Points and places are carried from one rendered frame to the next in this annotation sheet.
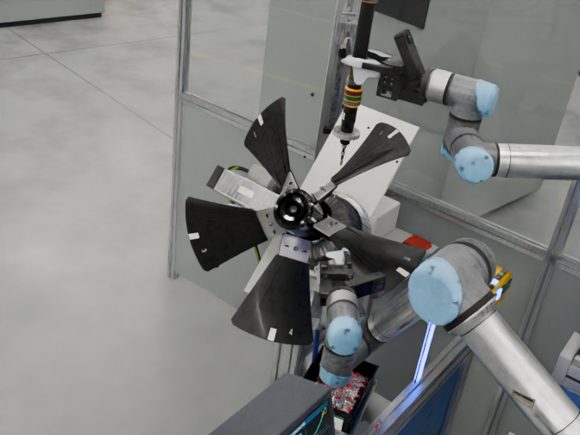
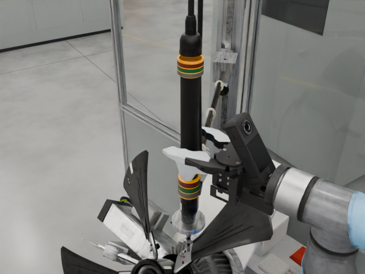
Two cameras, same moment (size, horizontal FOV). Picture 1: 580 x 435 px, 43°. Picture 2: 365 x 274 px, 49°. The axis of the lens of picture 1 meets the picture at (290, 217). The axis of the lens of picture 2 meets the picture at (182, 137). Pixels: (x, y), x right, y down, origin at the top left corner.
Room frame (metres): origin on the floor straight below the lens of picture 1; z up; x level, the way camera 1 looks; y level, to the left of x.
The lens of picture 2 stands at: (1.12, -0.24, 2.07)
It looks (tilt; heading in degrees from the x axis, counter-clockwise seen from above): 33 degrees down; 13
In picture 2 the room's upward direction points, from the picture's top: straight up
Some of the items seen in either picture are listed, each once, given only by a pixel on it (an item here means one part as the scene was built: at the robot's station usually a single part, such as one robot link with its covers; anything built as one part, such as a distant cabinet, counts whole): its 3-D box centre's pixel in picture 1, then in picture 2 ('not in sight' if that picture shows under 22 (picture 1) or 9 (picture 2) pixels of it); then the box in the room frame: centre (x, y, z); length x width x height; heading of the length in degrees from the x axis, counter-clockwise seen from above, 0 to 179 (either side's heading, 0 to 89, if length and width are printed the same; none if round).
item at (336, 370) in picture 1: (341, 357); not in sight; (1.33, -0.16, 1.08); 0.11 x 0.08 x 0.11; 145
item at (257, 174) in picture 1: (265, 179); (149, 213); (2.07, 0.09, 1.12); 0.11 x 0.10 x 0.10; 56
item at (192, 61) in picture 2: not in sight; (190, 66); (1.72, -0.11, 1.81); 0.04 x 0.04 x 0.03
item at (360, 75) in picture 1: (359, 72); (186, 166); (1.68, -0.12, 1.65); 0.09 x 0.03 x 0.06; 88
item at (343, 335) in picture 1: (343, 328); not in sight; (1.31, -0.15, 1.17); 0.11 x 0.08 x 0.09; 3
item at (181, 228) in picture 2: (349, 115); (189, 202); (1.73, -0.11, 1.51); 0.09 x 0.07 x 0.10; 1
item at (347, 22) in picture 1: (347, 29); (225, 66); (2.35, -0.10, 1.55); 0.10 x 0.07 x 0.08; 1
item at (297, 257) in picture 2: (417, 243); (304, 257); (2.23, -0.46, 0.87); 0.08 x 0.08 x 0.02; 51
